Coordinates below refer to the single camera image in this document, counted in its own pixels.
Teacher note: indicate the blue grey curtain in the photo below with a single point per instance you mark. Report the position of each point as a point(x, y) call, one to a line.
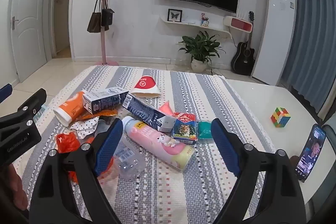
point(309, 43)

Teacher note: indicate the pink paper wrapper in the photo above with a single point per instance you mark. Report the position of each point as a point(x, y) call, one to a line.
point(166, 109)

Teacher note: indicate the curved white wall shelf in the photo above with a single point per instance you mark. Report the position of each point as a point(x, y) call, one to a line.
point(189, 24)

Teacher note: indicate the red white small box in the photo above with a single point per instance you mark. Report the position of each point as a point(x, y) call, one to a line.
point(143, 83)

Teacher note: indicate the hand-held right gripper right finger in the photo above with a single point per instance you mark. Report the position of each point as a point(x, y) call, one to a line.
point(225, 148)

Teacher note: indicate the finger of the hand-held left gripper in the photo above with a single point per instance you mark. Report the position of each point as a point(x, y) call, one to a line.
point(5, 93)
point(34, 101)

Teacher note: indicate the black bag on floor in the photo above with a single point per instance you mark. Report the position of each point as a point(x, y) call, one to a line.
point(242, 57)

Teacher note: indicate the brown handbag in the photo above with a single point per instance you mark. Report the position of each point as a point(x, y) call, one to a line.
point(94, 23)

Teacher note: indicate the pink coat rack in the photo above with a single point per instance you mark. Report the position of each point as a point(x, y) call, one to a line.
point(104, 37)

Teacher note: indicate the red and white storage box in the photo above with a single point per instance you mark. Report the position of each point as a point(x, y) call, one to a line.
point(240, 25)

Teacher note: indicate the black smartphone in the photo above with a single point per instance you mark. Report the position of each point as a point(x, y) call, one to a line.
point(311, 150)

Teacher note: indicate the clear plastic packaging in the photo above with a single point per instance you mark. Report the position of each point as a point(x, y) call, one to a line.
point(128, 158)

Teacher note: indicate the framed butterfly picture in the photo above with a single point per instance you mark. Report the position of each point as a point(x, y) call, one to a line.
point(174, 15)

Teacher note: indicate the polka dot wrapper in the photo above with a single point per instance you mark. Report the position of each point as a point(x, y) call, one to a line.
point(85, 127)

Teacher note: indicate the orange snack wrapper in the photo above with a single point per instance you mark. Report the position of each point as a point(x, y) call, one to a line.
point(105, 114)

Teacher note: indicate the dark blue carton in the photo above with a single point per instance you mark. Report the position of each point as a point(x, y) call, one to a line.
point(144, 111)

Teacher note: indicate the orange paper cup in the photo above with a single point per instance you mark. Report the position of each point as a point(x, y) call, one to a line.
point(71, 107)

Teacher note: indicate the white room door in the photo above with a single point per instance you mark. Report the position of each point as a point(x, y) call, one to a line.
point(31, 16)

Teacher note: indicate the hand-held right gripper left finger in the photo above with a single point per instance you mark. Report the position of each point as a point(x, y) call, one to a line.
point(107, 146)

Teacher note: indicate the colourful puzzle cube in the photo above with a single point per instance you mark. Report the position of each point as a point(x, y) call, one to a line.
point(280, 116)

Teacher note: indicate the potted green plant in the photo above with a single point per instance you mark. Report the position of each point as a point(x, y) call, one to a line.
point(200, 47)

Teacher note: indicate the teal sponge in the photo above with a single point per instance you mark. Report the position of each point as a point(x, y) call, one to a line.
point(204, 132)

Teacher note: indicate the white refrigerator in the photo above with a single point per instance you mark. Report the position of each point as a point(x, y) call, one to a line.
point(273, 29)

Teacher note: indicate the tiger print box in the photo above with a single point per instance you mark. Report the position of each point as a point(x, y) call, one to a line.
point(183, 129)

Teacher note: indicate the grey striped tablecloth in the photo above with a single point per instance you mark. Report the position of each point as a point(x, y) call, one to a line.
point(162, 187)

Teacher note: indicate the pink drink bottle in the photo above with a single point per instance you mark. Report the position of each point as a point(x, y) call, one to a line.
point(162, 145)

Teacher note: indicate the black handbag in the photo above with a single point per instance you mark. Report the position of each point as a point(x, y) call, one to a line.
point(107, 16)

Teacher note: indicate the person's left hand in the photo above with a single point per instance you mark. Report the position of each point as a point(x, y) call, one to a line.
point(15, 187)

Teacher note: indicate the small colourful figurine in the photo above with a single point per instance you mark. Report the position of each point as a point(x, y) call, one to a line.
point(204, 21)

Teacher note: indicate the white and blue milk carton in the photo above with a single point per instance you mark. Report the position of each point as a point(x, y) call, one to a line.
point(105, 100)

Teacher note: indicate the red plastic bag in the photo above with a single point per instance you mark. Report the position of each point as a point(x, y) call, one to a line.
point(67, 142)

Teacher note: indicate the light teal packet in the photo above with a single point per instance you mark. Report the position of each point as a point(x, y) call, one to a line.
point(42, 111)

